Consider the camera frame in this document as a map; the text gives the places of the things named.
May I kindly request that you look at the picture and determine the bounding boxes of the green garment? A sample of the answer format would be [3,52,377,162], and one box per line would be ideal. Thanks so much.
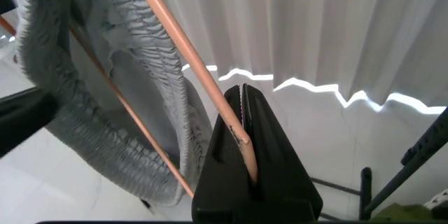
[370,202,435,222]

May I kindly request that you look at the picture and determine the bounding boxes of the pale grey shorts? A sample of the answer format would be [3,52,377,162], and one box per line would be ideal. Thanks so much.
[8,0,214,208]

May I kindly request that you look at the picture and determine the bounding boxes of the pink clothes hanger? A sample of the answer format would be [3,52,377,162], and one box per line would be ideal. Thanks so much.
[0,0,260,199]

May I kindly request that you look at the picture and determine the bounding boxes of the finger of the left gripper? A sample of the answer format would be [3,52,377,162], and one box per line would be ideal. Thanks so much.
[0,88,60,159]

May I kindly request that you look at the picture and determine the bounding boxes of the white laundry basket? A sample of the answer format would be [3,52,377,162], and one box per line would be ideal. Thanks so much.
[423,188,448,211]

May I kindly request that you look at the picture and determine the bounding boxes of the black clothes rack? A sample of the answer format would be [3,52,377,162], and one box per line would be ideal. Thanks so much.
[309,106,448,221]

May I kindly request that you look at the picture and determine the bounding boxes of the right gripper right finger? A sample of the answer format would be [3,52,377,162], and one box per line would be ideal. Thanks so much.
[241,83,323,223]

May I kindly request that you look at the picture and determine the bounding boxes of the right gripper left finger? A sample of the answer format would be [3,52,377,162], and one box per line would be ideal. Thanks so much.
[191,84,253,223]

